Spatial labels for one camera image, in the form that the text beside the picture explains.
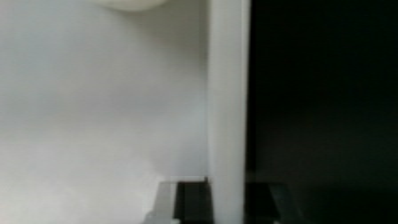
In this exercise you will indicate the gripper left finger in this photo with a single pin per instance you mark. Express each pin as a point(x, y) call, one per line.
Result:
point(178, 207)

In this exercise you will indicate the white square tabletop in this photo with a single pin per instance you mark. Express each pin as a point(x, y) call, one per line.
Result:
point(123, 88)

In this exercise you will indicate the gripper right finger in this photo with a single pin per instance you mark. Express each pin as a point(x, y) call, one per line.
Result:
point(271, 207)

